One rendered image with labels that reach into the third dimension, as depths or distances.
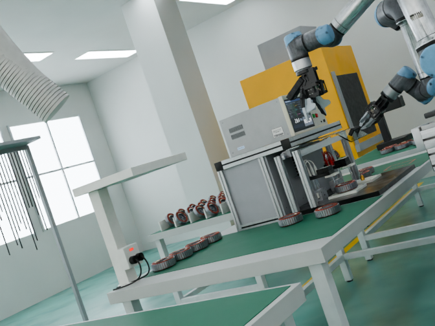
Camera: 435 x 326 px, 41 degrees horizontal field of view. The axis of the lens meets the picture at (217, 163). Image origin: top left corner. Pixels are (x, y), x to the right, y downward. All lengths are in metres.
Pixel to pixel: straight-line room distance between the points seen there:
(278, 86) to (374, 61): 1.94
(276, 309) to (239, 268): 0.65
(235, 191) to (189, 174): 4.11
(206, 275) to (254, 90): 4.96
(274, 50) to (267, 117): 4.23
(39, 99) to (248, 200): 1.10
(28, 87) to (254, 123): 1.10
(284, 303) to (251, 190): 1.45
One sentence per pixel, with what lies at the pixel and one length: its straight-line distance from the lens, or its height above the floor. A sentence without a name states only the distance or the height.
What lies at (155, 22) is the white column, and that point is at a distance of 7.10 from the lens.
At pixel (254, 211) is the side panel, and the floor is 0.83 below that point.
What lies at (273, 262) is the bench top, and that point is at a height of 0.73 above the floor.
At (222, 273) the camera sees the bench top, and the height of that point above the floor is 0.73.
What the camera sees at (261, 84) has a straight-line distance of 6.91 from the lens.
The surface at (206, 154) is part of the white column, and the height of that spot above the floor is 1.24.
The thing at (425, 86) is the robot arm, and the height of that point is 1.13.
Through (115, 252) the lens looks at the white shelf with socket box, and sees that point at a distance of 2.51.
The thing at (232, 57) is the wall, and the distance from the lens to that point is 9.23.
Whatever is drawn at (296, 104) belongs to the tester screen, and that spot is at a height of 1.26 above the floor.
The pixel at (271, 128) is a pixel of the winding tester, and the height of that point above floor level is 1.19.
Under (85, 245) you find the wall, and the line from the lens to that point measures 10.07.
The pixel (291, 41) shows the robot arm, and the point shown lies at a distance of 2.37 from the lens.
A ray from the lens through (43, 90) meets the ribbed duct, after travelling 2.59.
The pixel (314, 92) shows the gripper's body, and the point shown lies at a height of 1.25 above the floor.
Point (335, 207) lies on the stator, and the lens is 2.49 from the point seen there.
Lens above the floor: 1.12
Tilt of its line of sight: level
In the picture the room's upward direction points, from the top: 19 degrees counter-clockwise
